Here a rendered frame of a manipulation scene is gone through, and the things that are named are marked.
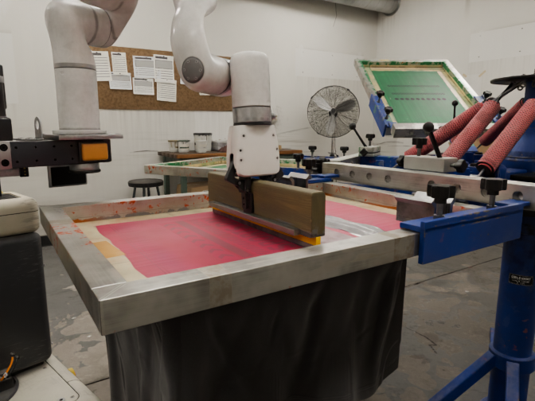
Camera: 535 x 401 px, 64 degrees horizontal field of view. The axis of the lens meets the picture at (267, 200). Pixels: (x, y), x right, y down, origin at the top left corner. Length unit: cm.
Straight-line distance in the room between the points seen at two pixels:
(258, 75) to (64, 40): 51
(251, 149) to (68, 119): 50
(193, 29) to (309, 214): 39
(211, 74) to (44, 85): 380
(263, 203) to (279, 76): 476
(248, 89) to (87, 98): 47
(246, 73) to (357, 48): 563
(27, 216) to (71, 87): 66
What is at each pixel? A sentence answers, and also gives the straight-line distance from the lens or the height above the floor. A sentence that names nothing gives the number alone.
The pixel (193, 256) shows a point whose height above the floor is 95.
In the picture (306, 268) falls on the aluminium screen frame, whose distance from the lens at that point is 56.
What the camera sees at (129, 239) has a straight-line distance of 82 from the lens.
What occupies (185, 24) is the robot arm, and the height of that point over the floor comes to 134.
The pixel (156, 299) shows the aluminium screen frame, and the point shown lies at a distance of 47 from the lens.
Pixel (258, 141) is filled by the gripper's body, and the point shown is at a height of 113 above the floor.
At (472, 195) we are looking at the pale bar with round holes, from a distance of 105.
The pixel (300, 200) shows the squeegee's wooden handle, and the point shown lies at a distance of 70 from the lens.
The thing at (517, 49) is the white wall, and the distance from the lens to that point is 548.
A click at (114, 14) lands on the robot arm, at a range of 121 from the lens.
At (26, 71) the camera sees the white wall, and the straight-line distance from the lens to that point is 455.
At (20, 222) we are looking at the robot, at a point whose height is 83.
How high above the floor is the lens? 116
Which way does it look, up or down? 10 degrees down
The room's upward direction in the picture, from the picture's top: straight up
